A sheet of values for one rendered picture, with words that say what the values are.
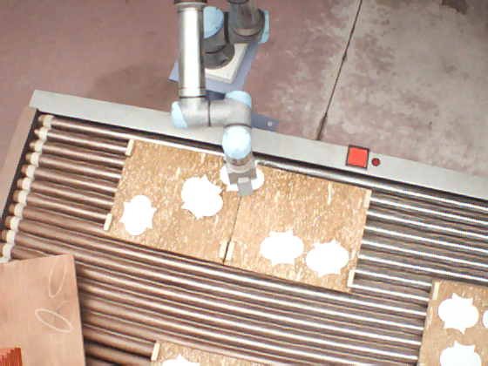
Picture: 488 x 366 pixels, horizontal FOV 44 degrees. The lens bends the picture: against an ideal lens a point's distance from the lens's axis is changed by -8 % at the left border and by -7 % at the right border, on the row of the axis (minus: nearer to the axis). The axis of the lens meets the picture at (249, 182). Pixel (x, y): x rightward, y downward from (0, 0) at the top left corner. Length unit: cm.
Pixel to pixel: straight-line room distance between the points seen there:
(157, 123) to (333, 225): 70
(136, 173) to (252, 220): 42
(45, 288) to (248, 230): 69
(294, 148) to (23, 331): 109
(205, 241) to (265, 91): 137
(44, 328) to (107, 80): 175
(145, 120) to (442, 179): 105
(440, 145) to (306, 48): 87
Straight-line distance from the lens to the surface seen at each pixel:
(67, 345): 204
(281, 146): 221
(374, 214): 216
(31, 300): 209
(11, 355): 202
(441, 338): 211
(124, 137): 228
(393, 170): 222
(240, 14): 201
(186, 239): 211
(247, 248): 209
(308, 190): 214
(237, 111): 178
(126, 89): 341
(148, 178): 219
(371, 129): 327
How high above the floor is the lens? 297
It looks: 72 degrees down
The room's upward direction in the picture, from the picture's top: 6 degrees counter-clockwise
